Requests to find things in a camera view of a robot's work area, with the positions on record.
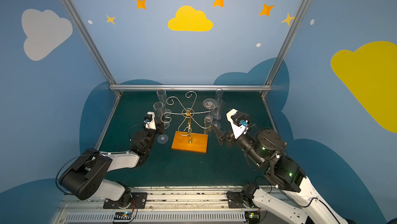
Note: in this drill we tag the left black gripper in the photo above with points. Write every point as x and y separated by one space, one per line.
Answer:
151 131

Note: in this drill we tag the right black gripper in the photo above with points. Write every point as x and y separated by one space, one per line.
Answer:
230 138

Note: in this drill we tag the clear flute glass front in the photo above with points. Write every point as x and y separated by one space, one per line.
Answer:
217 112

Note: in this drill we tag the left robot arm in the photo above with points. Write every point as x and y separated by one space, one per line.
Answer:
85 178

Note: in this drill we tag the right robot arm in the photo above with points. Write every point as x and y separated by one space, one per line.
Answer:
267 150

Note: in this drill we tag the orange wooden rack base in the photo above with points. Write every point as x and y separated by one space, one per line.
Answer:
193 143

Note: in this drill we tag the right green circuit board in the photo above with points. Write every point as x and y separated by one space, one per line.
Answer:
252 217

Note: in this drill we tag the green circuit board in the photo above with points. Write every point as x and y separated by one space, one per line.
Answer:
122 217
252 217

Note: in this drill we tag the left green circuit board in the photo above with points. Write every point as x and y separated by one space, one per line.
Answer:
122 217

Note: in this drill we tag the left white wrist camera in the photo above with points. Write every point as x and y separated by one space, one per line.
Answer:
149 121

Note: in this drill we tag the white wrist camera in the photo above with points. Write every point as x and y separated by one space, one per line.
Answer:
240 122
149 121

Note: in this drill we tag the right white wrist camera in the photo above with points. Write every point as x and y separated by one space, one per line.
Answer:
240 122

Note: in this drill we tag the gold wire glass rack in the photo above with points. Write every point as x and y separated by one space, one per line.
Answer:
187 113

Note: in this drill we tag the aluminium mounting rail base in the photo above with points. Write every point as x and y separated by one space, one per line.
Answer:
169 205

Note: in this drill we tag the aluminium frame left post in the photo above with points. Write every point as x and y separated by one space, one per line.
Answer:
81 27

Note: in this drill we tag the aluminium frame post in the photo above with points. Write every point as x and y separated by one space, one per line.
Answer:
81 27
293 28

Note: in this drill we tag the aluminium frame right post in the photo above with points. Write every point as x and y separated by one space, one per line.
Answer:
293 28

